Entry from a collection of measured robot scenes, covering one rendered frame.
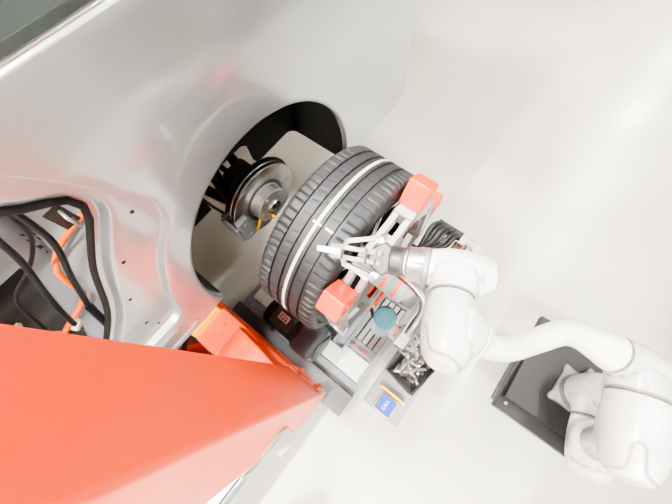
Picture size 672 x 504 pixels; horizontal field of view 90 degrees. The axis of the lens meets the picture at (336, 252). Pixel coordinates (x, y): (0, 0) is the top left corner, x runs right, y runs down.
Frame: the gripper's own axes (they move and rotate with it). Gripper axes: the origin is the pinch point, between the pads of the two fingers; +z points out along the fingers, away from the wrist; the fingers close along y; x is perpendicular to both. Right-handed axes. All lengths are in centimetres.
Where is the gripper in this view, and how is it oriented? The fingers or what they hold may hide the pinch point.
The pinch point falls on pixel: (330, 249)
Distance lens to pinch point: 90.3
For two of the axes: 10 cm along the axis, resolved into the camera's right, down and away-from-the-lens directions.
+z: -9.3, -1.6, 3.2
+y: 1.5, -9.9, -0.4
